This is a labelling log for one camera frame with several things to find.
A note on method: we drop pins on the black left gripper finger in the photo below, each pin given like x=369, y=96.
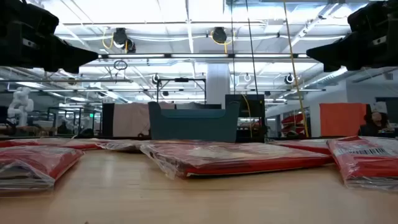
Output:
x=71, y=54
x=62, y=68

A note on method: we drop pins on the teal plastic basket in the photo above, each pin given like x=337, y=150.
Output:
x=192, y=127

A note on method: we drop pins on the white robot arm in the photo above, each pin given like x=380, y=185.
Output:
x=20, y=105

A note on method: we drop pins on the orange fabric panel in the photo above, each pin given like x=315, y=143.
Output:
x=342, y=119

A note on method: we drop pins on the dark monitor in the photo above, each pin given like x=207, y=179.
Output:
x=392, y=110

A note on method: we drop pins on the red stacked objects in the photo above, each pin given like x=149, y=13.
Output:
x=292, y=119

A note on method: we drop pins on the long ceiling light strip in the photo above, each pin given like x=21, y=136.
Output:
x=136, y=56

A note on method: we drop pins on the narrow black panel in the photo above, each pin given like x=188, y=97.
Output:
x=108, y=119

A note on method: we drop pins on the person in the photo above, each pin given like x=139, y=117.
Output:
x=376, y=119

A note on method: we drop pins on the pink fabric panel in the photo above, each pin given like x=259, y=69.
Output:
x=130, y=119

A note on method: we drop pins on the white building column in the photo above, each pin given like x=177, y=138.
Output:
x=217, y=84

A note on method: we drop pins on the silver ventilation duct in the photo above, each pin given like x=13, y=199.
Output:
x=329, y=79

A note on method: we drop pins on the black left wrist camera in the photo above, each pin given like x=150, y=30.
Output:
x=25, y=15

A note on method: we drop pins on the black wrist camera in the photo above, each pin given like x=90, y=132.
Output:
x=373, y=17
x=25, y=15

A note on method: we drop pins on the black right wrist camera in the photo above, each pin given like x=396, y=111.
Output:
x=373, y=17

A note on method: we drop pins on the black workstation frame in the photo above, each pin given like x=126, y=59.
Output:
x=80, y=118

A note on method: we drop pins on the black aluminium table frame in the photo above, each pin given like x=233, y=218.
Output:
x=273, y=138

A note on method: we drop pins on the black camera rig frame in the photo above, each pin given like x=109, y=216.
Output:
x=182, y=80

